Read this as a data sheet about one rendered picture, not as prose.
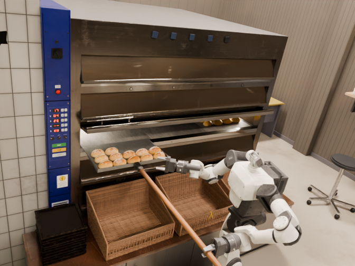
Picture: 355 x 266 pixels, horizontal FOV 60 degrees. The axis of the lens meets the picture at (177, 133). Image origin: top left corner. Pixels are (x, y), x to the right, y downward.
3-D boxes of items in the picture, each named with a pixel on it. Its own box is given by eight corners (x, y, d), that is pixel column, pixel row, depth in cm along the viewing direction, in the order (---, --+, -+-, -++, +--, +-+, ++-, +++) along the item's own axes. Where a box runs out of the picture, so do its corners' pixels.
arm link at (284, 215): (310, 235, 146) (291, 209, 167) (296, 217, 143) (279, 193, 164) (289, 248, 148) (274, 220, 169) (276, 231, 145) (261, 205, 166)
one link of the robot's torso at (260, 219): (252, 216, 228) (258, 197, 220) (264, 227, 218) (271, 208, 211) (223, 226, 214) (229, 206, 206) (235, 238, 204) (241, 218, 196)
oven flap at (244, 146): (80, 182, 233) (78, 156, 230) (250, 150, 326) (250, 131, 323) (82, 184, 229) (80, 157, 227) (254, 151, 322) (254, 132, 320)
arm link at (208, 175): (193, 167, 221) (203, 172, 237) (197, 180, 216) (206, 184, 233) (206, 161, 218) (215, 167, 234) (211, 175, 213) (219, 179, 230)
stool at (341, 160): (360, 210, 417) (381, 167, 388) (331, 222, 384) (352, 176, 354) (320, 184, 464) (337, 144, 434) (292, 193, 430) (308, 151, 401)
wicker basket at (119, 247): (83, 218, 248) (84, 190, 236) (146, 201, 278) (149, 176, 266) (105, 262, 212) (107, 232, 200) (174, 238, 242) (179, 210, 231)
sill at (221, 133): (77, 153, 229) (77, 148, 227) (252, 129, 322) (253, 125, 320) (80, 157, 224) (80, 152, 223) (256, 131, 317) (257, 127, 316)
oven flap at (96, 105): (81, 120, 211) (78, 90, 208) (264, 104, 304) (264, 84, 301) (83, 120, 207) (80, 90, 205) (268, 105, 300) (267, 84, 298)
